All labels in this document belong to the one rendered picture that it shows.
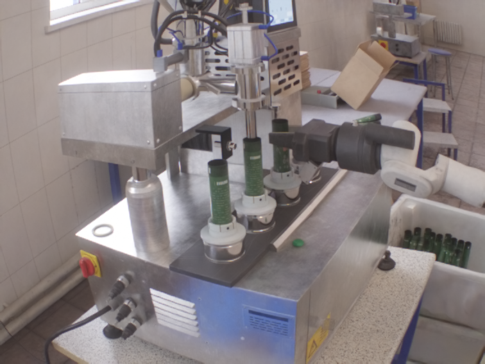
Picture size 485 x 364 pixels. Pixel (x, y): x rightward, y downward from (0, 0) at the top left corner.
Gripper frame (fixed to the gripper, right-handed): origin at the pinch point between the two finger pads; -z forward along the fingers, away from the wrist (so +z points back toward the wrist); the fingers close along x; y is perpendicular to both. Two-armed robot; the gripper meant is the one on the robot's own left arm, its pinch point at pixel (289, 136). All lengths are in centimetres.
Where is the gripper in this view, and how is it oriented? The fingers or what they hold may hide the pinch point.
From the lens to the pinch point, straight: 108.0
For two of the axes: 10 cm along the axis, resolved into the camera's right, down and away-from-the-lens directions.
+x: -4.7, 3.9, -7.9
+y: 0.5, 9.1, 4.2
